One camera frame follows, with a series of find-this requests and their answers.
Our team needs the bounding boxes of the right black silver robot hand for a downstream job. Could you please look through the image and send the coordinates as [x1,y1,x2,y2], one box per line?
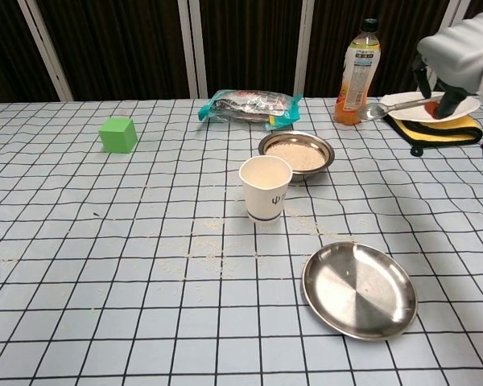
[410,10,483,121]

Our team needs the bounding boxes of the metal spoon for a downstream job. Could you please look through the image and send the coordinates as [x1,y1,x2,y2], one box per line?
[357,95,446,121]

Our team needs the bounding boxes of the white bowl of grains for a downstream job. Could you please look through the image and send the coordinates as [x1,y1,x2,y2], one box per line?
[258,131,334,187]

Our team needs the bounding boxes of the white paper cup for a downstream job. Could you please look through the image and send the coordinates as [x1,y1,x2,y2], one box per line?
[238,155,294,226]

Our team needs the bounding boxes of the white paper plate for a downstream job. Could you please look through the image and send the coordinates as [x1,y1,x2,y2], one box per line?
[377,91,482,124]

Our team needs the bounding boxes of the yellow black pot holder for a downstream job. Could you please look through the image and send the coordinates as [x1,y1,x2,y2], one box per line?
[382,114,483,158]

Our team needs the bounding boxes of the orange drink bottle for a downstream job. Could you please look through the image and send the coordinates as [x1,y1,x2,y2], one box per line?
[332,18,382,126]

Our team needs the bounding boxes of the teal silver snack package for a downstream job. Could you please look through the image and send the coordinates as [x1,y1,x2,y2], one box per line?
[196,88,303,133]

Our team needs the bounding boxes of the flat steel plate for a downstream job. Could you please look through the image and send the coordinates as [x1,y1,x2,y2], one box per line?
[301,241,419,342]

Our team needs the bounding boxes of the green cube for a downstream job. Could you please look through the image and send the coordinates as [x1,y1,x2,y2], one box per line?
[98,117,139,154]

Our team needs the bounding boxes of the blue checked tablecloth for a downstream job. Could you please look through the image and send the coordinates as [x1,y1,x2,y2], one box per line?
[0,96,483,386]

